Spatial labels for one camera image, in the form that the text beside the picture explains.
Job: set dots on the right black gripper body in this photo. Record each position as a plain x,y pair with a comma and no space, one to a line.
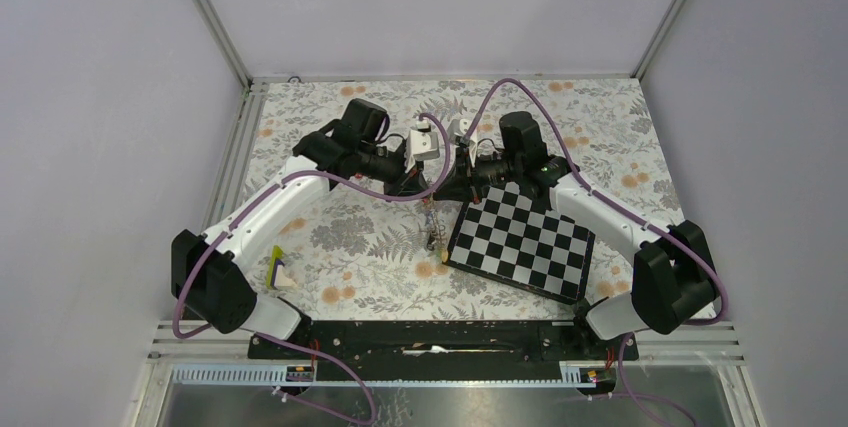
485,172

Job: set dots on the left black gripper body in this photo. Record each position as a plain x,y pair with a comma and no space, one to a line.
395,187

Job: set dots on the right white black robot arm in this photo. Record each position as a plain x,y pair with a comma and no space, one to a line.
673,276

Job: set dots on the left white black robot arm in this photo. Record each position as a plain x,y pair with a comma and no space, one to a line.
208,270

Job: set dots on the black white checkerboard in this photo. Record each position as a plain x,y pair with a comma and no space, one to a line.
510,239

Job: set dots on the floral patterned table mat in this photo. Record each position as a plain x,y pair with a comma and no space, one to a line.
358,258

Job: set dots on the yellow purple white small object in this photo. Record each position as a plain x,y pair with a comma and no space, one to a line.
277,277

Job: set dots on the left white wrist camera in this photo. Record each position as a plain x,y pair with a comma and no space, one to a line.
421,146

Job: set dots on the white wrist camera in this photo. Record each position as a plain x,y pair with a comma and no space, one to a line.
458,133
421,146

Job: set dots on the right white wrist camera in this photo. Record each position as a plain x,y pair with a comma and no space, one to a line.
458,133

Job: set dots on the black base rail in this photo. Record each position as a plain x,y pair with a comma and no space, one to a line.
422,351

